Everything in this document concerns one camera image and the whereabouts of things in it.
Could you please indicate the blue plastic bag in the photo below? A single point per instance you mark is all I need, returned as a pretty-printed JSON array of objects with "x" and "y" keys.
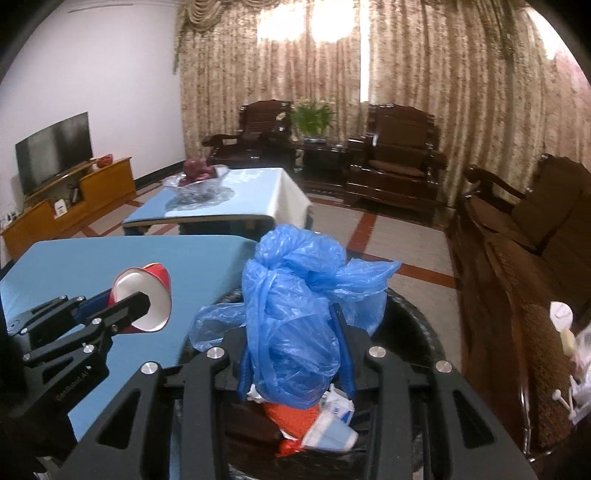
[{"x": 295, "y": 314}]

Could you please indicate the dark wooden side table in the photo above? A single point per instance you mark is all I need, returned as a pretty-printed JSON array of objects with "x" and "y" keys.
[{"x": 318, "y": 159}]

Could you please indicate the red plastic bag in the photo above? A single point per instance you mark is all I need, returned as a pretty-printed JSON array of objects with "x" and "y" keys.
[{"x": 288, "y": 447}]

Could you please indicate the beige patterned curtains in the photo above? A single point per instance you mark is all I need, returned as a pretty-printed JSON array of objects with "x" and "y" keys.
[{"x": 415, "y": 60}]

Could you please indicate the wooden television cabinet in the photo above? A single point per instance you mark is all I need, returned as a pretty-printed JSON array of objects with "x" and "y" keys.
[{"x": 111, "y": 184}]

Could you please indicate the red fruits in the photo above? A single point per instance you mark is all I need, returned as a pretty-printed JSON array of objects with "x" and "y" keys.
[{"x": 198, "y": 170}]

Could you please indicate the blue covered coffee table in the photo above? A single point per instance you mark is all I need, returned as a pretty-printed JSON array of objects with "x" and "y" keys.
[{"x": 258, "y": 194}]

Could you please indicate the dark wooden sofa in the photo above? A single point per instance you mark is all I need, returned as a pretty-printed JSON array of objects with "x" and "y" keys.
[{"x": 517, "y": 286}]

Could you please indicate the black television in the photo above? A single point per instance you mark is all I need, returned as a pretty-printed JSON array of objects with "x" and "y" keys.
[{"x": 51, "y": 147}]

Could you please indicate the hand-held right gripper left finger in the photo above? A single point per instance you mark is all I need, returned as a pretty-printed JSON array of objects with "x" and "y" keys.
[{"x": 231, "y": 346}]

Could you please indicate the black trash bin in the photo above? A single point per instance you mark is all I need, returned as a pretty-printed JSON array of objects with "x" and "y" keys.
[{"x": 406, "y": 323}]

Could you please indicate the white round plastic piece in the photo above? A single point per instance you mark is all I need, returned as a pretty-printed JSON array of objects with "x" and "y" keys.
[{"x": 561, "y": 314}]

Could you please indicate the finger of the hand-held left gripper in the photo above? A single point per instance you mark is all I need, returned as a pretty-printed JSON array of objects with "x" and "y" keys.
[
  {"x": 99, "y": 302},
  {"x": 134, "y": 309}
]

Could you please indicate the small white device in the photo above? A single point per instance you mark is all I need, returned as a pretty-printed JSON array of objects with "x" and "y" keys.
[{"x": 60, "y": 208}]

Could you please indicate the white plastic bag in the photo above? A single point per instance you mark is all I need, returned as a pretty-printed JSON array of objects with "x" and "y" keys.
[{"x": 582, "y": 397}]

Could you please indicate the red bowl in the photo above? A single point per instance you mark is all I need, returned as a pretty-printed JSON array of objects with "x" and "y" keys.
[{"x": 104, "y": 160}]

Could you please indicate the green potted plant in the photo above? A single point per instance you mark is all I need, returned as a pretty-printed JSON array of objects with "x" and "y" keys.
[{"x": 311, "y": 117}]

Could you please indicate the orange foam fruit net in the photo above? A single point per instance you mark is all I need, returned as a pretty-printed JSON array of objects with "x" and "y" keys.
[{"x": 291, "y": 417}]

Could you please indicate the red white paper cup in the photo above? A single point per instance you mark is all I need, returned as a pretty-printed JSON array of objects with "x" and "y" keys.
[{"x": 152, "y": 304}]

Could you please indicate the dark wooden armchair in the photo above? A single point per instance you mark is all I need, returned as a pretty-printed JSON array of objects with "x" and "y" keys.
[
  {"x": 392, "y": 157},
  {"x": 258, "y": 134}
]

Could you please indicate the glass fruit bowl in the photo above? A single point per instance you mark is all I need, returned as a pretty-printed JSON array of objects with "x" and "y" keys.
[{"x": 198, "y": 194}]

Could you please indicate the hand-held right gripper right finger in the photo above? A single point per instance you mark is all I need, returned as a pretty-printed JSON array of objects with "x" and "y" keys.
[{"x": 355, "y": 355}]

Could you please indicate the blue tablecloth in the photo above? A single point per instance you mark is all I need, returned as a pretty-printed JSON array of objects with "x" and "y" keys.
[{"x": 69, "y": 263}]

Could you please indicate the white blue cardboard box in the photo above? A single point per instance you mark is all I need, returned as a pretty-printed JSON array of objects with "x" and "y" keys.
[{"x": 339, "y": 408}]

